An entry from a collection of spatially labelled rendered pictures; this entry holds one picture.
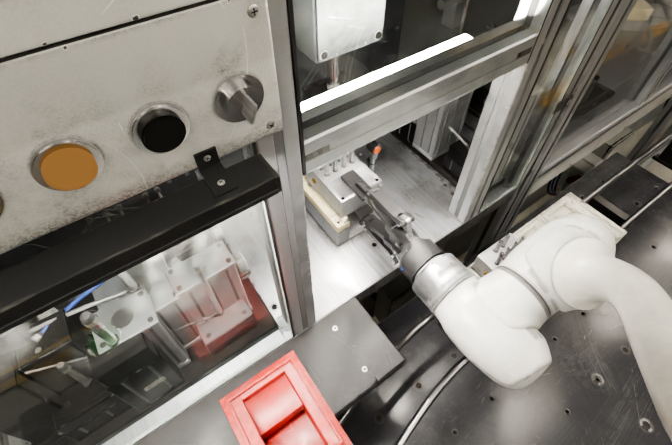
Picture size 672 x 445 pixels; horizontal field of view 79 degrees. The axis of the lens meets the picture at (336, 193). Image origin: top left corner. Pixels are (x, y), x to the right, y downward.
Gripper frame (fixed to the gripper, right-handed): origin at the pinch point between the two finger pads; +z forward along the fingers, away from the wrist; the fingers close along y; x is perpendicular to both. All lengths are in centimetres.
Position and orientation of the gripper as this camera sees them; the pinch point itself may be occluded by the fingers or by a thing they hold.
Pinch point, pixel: (356, 193)
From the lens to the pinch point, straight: 79.0
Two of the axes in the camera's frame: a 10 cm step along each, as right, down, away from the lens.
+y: 0.0, -6.5, -7.6
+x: -8.2, 4.4, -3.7
